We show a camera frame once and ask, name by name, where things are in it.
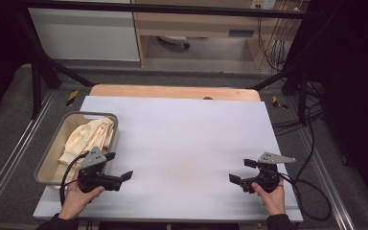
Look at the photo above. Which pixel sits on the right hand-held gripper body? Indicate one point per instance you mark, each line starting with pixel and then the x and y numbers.
pixel 266 175

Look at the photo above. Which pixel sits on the white power strip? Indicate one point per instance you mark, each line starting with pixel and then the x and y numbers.
pixel 263 4

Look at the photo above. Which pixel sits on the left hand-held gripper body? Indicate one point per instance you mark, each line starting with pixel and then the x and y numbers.
pixel 92 179

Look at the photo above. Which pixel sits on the wooden table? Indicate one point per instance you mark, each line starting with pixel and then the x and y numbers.
pixel 159 91

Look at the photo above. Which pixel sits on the yellow black floor tape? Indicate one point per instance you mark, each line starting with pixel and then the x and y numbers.
pixel 279 103
pixel 72 97

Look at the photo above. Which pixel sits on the black metal stand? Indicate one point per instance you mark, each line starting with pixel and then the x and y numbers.
pixel 295 80
pixel 41 73

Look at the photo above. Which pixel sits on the white chair base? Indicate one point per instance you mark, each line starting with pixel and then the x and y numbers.
pixel 174 40

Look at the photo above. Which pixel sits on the person's right hand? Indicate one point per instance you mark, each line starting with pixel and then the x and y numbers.
pixel 274 201

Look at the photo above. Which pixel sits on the black frame crossbar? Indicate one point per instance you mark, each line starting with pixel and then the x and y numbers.
pixel 172 9

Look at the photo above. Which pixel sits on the aluminium floor rail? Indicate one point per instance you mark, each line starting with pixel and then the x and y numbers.
pixel 327 179
pixel 16 155

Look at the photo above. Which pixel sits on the white cabinet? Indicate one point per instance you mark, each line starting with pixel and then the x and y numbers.
pixel 83 35

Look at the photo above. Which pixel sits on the person's left hand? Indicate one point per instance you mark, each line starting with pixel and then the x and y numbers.
pixel 75 199

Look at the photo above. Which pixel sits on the grey plastic basket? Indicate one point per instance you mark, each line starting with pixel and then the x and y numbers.
pixel 52 150

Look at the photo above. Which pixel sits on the light wooden desk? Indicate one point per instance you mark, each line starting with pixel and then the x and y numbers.
pixel 198 24

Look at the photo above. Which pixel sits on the pale yellow garment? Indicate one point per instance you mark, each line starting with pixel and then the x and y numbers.
pixel 87 135

